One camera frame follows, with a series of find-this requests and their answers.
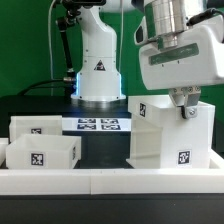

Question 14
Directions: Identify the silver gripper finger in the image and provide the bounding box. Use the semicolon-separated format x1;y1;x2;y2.
169;88;183;107
181;87;201;119

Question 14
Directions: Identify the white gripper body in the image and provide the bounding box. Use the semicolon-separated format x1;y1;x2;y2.
139;15;224;90

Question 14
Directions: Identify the white drawer cabinet frame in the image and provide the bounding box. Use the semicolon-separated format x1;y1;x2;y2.
127;95;215;169

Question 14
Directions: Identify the white front drawer box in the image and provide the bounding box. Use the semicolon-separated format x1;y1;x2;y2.
6;134;81;169

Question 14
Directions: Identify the white drawer box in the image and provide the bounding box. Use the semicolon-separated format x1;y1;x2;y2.
9;115;62;142
6;134;81;169

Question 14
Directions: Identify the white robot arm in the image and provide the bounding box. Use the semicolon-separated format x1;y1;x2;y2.
74;0;224;119

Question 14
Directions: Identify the white rear drawer box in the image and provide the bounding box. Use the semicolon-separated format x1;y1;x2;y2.
9;115;62;142

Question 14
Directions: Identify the white marker sheet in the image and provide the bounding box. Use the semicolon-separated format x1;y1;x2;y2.
62;117;131;132

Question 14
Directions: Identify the white right border rail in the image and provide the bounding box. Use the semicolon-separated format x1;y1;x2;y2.
209;150;224;169

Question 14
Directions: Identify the white border rail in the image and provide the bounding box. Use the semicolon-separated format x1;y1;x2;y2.
0;138;9;167
0;169;224;195
209;150;224;169

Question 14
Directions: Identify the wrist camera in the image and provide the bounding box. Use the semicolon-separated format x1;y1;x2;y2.
134;17;148;46

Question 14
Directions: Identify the black cable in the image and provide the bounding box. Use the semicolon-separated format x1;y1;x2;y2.
17;79;68;97

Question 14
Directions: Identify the white cable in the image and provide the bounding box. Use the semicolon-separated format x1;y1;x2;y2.
47;0;58;81

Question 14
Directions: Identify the white left border rail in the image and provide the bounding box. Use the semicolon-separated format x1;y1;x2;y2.
0;138;9;167

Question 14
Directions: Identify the white front border rail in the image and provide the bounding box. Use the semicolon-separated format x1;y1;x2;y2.
0;169;224;195

